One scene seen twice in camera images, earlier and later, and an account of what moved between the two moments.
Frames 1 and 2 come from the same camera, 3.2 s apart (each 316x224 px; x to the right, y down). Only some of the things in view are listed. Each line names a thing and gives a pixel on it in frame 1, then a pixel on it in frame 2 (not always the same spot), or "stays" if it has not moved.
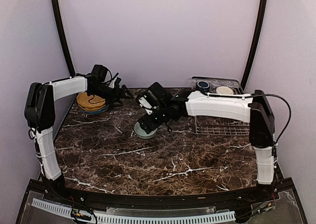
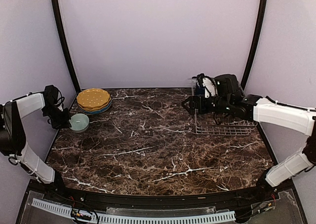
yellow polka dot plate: [91, 109] stays
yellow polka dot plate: [92, 101] stays
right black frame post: [251, 59] stays
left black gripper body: [110, 94] -> [58, 118]
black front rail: [94, 200] stays
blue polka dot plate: [91, 112] stays
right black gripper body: [162, 116] -> [222, 105]
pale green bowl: [141, 133] -> [79, 122]
